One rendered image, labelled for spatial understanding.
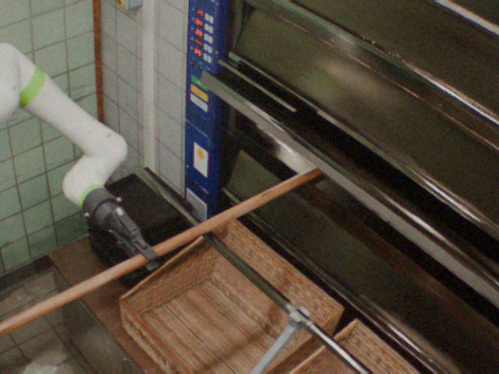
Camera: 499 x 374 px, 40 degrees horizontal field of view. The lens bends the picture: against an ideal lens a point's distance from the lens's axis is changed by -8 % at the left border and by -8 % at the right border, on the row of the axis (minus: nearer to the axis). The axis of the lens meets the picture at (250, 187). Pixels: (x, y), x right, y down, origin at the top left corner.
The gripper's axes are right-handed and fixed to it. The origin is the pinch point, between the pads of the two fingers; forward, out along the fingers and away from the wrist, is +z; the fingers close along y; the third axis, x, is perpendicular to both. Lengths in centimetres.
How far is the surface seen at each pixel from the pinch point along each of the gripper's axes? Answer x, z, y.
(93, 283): 17.1, 1.3, -1.1
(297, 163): -59, -7, 1
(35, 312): 34.5, 1.3, -1.0
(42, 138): -25, -123, 45
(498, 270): -49, 70, -21
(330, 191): -58, 8, 1
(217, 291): -42, -22, 61
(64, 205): -32, -123, 86
